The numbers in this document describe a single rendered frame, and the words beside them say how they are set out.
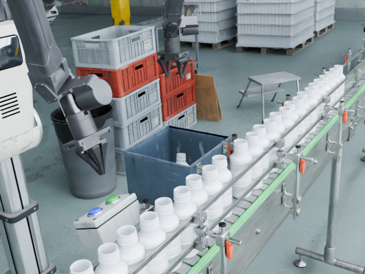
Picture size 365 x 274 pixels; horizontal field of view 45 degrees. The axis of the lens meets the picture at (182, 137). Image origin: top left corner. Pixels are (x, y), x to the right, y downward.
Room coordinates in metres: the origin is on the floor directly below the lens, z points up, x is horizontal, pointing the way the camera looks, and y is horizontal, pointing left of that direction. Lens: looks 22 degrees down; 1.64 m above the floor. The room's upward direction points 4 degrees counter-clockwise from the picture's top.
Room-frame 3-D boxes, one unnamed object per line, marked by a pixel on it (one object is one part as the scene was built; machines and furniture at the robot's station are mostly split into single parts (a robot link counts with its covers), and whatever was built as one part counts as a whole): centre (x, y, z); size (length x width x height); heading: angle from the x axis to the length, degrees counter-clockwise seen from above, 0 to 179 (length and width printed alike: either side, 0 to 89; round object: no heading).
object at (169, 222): (0.81, 0.05, 1.08); 0.06 x 0.06 x 0.17
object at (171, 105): (4.20, 0.16, 0.33); 0.61 x 0.41 x 0.22; 148
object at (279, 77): (4.54, -0.95, 0.21); 0.61 x 0.47 x 0.41; 18
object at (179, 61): (1.61, 0.00, 1.26); 0.07 x 0.07 x 0.09; 55
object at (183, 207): (0.85, 0.01, 1.08); 0.06 x 0.06 x 0.17
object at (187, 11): (6.41, -0.18, 0.85); 0.36 x 0.12 x 0.27; 55
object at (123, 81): (3.58, 0.48, 0.78); 0.61 x 0.41 x 0.22; 151
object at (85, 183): (3.06, 0.71, 0.32); 0.45 x 0.45 x 0.64
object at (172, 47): (1.62, 0.01, 1.33); 0.10 x 0.07 x 0.07; 55
